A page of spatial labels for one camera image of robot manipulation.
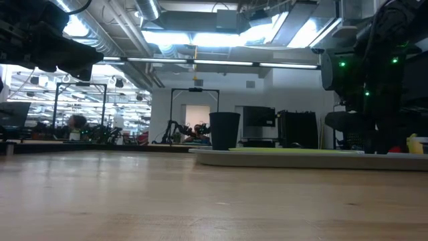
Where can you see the yellow object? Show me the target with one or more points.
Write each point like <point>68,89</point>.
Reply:
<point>414,145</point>

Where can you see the person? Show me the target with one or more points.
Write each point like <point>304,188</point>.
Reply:
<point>77,122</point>

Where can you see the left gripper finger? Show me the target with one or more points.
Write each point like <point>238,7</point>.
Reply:
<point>70,50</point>
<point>83,73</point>

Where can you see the silver ventilation duct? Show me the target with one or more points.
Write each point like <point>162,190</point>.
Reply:
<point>100,37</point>

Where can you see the black cabinet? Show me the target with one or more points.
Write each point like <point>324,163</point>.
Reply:
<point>297,130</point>

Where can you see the grey ceiling unit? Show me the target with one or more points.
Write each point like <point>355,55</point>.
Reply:
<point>227,20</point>

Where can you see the black wall screen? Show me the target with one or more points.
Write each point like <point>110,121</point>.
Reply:
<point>259,116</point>

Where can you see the black frame stand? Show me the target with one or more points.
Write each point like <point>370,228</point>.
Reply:
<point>195,89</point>
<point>80,84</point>

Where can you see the black computer monitor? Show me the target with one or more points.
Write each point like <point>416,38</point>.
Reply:
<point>15,115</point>

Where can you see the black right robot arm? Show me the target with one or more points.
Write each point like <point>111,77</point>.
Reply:
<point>384,83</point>

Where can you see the grey plastic tray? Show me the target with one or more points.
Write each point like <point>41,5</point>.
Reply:
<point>301,162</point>

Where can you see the red object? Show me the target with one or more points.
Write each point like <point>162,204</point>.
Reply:
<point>394,150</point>

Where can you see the overhead LED light bar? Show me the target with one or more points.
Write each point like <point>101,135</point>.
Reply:
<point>220,62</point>

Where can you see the lime green plate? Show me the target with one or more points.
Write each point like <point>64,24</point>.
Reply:
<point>294,150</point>

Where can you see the black cup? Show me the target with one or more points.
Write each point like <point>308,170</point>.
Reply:
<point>224,130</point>

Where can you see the black background robot arm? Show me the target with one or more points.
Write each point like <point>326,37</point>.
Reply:
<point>174,127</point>

